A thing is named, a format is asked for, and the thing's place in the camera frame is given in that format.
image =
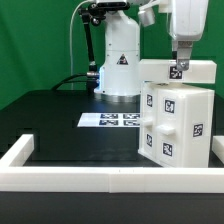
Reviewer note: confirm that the white cabinet door panel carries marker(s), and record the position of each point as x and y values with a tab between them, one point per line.
168	127
147	120

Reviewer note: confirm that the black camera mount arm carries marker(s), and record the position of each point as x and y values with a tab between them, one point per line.
92	15

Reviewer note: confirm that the white marker sheet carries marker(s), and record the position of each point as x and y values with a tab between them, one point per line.
109	120

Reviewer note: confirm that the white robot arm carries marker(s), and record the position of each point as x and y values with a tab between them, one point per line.
119	80

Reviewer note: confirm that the white U-shaped border frame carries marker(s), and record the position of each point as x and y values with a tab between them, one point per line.
15	175

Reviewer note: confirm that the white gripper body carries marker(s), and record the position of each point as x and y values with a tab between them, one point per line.
188	19

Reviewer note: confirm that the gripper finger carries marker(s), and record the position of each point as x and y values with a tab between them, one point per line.
181	52

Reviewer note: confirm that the small white cabinet top block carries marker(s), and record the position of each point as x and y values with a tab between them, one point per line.
165	71

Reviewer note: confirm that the white cabinet body box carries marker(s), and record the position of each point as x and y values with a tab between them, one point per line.
196	124

